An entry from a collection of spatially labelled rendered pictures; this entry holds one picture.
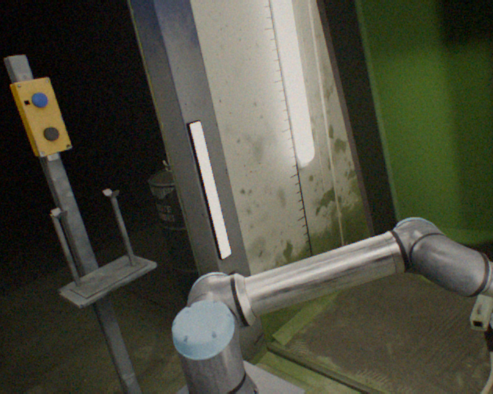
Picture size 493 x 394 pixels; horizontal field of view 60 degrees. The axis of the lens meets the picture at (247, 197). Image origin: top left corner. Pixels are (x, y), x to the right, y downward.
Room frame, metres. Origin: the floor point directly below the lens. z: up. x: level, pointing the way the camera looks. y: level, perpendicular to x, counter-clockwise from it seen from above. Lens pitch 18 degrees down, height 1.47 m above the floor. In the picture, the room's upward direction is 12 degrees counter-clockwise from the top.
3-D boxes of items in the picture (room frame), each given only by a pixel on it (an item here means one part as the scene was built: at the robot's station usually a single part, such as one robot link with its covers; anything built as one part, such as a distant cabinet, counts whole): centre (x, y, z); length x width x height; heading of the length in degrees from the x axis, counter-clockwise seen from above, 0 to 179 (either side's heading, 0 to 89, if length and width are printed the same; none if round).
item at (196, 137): (1.78, 0.16, 0.96); 0.06 x 0.02 x 0.63; 133
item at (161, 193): (2.66, 0.32, 0.44); 0.59 x 0.58 x 0.89; 24
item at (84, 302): (1.51, 0.60, 0.78); 0.31 x 0.23 x 0.01; 133
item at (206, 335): (0.90, 0.17, 0.83); 0.17 x 0.15 x 0.18; 178
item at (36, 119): (1.57, 0.66, 1.42); 0.12 x 0.06 x 0.26; 133
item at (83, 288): (1.50, 0.59, 0.95); 0.26 x 0.15 x 0.32; 133
